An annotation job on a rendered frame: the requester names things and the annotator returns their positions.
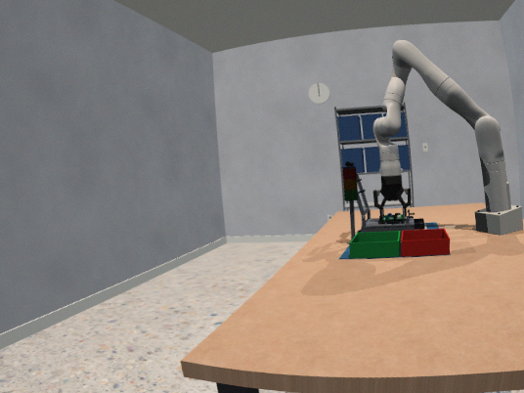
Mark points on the green open tray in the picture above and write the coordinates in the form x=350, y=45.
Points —
x=382, y=245

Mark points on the red bin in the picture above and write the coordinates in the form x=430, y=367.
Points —
x=421, y=243

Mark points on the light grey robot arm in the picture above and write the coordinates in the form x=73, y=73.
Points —
x=487, y=130

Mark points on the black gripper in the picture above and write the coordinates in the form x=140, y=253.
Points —
x=392, y=192

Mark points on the green circuit board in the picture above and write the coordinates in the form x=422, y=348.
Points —
x=391, y=217

